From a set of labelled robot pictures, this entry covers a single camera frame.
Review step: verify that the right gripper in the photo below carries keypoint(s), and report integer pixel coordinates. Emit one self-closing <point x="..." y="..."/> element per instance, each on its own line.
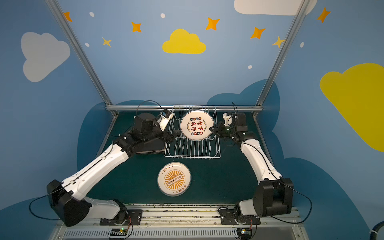
<point x="223" y="130"/>

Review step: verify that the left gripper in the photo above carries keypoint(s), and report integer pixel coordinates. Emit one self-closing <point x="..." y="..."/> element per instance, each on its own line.
<point x="168" y="137"/>

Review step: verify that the white round plate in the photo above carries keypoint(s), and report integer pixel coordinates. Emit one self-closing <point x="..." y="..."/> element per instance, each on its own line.
<point x="174" y="179"/>
<point x="195" y="125"/>

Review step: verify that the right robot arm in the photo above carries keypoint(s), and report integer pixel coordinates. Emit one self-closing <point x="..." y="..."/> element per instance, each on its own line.
<point x="274" y="194"/>

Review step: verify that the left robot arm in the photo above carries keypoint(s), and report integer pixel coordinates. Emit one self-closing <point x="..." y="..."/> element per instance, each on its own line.
<point x="68" y="198"/>

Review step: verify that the left controller board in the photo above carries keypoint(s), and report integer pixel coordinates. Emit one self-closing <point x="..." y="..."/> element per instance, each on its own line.
<point x="118" y="234"/>

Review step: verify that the controller board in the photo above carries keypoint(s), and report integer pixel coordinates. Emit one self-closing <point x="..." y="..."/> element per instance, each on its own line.
<point x="244" y="234"/>
<point x="118" y="234"/>

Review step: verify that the right controller board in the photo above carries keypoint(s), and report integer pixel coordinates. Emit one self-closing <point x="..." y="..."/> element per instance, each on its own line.
<point x="244" y="234"/>

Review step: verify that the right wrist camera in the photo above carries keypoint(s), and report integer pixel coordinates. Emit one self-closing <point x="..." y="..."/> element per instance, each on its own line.
<point x="228" y="118"/>

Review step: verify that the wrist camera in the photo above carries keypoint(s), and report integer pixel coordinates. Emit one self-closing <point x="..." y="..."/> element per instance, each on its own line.
<point x="164" y="118"/>
<point x="228" y="118"/>

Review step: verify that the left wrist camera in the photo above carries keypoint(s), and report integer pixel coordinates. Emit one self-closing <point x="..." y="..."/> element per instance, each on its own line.
<point x="164" y="118"/>

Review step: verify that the aluminium frame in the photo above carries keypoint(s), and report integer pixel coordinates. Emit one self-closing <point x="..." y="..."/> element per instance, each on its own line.
<point x="179" y="54"/>

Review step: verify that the aluminium rail base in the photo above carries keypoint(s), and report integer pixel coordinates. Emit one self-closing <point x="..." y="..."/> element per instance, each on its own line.
<point x="186" y="222"/>

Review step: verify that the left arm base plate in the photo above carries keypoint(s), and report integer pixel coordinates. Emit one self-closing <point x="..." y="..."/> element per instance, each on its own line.
<point x="132" y="216"/>

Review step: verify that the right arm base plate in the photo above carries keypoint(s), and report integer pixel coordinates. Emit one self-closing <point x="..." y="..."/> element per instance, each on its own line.
<point x="233" y="217"/>

